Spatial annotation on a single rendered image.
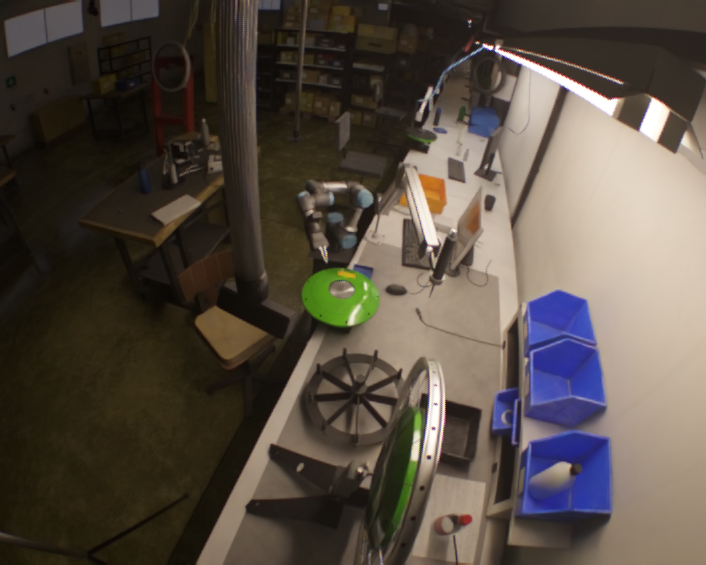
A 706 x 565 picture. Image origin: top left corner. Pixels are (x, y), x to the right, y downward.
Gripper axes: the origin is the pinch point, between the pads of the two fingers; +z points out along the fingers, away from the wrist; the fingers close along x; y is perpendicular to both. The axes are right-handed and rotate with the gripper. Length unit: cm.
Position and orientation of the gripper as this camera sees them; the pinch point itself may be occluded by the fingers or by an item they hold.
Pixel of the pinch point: (326, 261)
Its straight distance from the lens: 140.1
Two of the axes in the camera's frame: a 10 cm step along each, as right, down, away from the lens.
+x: -8.7, 2.7, -4.1
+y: -3.6, 2.0, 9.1
